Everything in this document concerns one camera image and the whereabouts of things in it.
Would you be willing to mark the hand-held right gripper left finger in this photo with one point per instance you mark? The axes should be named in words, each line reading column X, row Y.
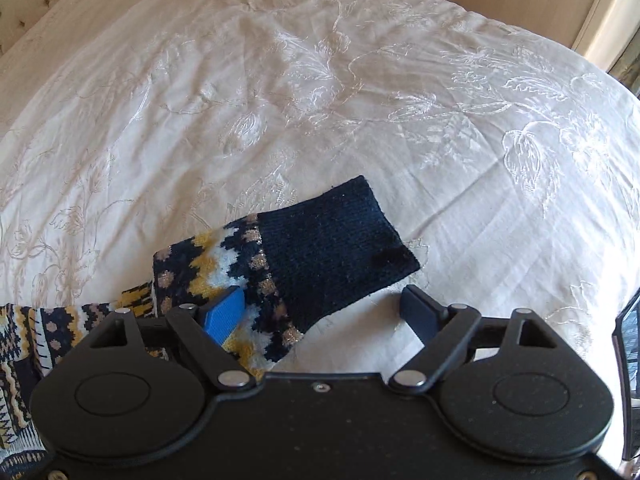
column 226, row 316

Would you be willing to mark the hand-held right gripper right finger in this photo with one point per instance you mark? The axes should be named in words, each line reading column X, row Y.
column 419, row 316

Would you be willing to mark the navy yellow patterned knit sweater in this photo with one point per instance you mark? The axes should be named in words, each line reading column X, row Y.
column 320, row 250

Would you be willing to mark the dark framed object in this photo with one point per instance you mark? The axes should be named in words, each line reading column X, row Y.
column 631, row 360

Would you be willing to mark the white embroidered bedspread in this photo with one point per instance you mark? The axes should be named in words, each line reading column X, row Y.
column 300, row 110

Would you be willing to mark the cream door frame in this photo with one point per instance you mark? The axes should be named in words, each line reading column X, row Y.
column 607, row 20

